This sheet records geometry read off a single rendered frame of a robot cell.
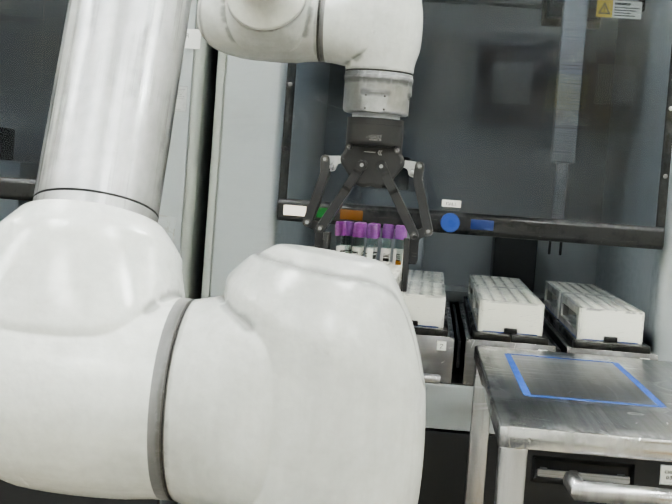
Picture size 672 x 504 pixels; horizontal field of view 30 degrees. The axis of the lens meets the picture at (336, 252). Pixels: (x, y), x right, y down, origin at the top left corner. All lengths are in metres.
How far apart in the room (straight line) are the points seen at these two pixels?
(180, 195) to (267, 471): 1.19
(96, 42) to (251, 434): 0.34
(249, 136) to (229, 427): 1.18
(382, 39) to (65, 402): 0.84
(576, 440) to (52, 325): 0.49
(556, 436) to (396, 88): 0.63
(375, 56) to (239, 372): 0.81
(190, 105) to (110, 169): 1.07
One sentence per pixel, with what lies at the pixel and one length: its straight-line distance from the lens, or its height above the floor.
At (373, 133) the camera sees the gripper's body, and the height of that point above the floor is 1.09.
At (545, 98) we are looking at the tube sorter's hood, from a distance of 1.99.
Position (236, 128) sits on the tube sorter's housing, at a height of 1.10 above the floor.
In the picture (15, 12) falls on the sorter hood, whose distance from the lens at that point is 2.11.
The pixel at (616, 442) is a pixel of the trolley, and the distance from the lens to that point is 1.16.
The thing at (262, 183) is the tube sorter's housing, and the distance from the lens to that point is 2.01.
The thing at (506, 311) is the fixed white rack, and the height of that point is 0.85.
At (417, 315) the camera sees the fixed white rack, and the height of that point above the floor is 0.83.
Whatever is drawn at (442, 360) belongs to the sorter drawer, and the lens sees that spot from 1.92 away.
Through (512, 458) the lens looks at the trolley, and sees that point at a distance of 1.15.
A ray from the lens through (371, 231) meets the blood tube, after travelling 1.70.
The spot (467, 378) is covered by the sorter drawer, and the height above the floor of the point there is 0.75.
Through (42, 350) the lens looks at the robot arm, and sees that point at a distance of 0.92.
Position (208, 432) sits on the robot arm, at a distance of 0.89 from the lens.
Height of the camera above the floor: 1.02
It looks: 3 degrees down
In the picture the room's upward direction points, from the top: 4 degrees clockwise
